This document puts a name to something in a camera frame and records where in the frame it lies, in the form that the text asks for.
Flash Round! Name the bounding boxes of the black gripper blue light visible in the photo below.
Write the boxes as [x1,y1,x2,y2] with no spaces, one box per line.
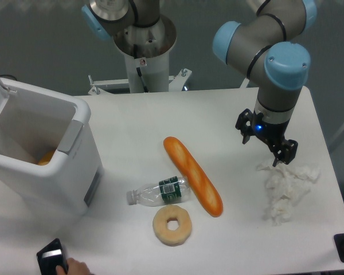
[236,108,298,167]

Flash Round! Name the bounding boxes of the white trash can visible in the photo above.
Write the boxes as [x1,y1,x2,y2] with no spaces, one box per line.
[0,78,103,214]

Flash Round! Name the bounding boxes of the black smartphone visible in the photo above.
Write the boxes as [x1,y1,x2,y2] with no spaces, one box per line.
[36,238,68,275]

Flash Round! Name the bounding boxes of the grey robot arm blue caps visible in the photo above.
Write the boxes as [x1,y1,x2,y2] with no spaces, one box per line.
[81,1,317,164]

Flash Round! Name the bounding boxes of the orange fruit in trash can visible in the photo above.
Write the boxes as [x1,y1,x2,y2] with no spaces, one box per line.
[37,150,56,166]

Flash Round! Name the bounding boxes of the person's hand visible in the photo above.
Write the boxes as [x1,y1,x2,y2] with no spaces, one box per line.
[56,258,93,275]

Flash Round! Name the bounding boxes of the crumpled white tissue paper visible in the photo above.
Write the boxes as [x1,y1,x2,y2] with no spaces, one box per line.
[256,159,320,226]

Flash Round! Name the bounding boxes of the orange baguette bread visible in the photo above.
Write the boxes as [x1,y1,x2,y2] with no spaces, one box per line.
[163,136,224,217]

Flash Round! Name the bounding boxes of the clear plastic bottle green label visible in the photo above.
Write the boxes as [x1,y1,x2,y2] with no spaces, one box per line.
[126,176,191,207]

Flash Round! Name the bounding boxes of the beige donut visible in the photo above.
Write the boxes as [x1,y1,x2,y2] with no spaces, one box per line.
[153,205,192,246]

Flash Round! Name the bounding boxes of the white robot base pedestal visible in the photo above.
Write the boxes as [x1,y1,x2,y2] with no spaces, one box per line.
[88,15,192,94]

